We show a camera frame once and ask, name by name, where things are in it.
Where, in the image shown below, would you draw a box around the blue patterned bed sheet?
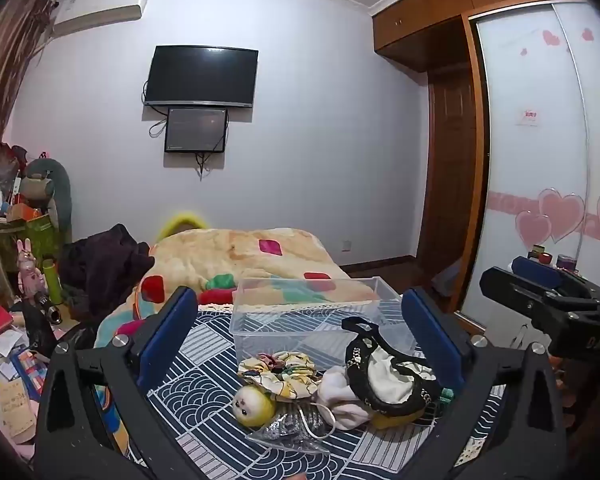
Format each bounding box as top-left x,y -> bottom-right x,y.
95,287 -> 512,480

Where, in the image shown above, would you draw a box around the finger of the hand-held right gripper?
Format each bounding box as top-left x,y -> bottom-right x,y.
511,256 -> 593,292
480,266 -> 600,322

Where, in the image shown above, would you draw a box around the wooden overhead cabinet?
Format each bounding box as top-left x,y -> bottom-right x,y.
372,0 -> 587,74

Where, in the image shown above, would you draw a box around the wall mounted black television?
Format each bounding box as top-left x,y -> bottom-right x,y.
144,45 -> 259,109

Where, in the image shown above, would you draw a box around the grey green plush toy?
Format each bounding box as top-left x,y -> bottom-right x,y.
20,157 -> 74,244

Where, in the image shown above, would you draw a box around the pink rabbit doll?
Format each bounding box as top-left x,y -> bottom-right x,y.
16,238 -> 46,297

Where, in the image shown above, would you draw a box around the dark clothes pile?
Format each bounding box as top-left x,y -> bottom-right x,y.
60,223 -> 156,322

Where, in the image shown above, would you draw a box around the green box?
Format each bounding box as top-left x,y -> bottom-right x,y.
0,214 -> 62,281

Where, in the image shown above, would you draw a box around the black and white fabric bag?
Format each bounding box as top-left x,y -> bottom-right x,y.
341,317 -> 445,418

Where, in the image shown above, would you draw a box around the floral fabric scrunchie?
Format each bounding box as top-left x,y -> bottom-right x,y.
237,352 -> 327,402

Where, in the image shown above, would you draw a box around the green bottle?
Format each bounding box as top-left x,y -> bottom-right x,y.
41,257 -> 64,305

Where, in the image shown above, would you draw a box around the clear plastic storage box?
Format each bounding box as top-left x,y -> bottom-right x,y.
231,276 -> 418,372

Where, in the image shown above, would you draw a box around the white sock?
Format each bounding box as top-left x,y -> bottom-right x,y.
314,365 -> 382,432

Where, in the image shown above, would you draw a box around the small black wall monitor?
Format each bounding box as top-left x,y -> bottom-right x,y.
164,106 -> 229,154

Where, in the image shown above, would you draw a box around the pile of papers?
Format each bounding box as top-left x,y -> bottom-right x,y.
0,329 -> 57,447

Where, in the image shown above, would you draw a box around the yellow soft item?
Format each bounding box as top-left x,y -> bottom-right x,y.
370,404 -> 427,431

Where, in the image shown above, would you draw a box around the brown curtain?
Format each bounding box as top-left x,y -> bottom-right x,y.
0,0 -> 57,251

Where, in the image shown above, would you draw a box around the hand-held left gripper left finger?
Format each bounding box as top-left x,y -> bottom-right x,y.
34,286 -> 199,480

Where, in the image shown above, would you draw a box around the white wall air conditioner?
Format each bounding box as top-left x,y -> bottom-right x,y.
52,0 -> 151,39

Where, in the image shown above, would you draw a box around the yellow green plush item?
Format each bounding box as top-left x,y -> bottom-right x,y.
156,211 -> 209,242

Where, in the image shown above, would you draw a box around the yellow doll head toy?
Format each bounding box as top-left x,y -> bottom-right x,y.
231,385 -> 277,429

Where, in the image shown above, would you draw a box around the brown wooden door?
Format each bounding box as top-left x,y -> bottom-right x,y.
415,67 -> 482,307

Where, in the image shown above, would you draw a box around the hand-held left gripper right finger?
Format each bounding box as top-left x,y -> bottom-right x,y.
400,287 -> 568,480

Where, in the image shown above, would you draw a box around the beige fleece blanket colour patches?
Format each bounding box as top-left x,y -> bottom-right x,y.
94,227 -> 381,351

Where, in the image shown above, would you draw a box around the white sliding wardrobe door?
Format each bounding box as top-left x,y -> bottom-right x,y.
467,2 -> 600,337

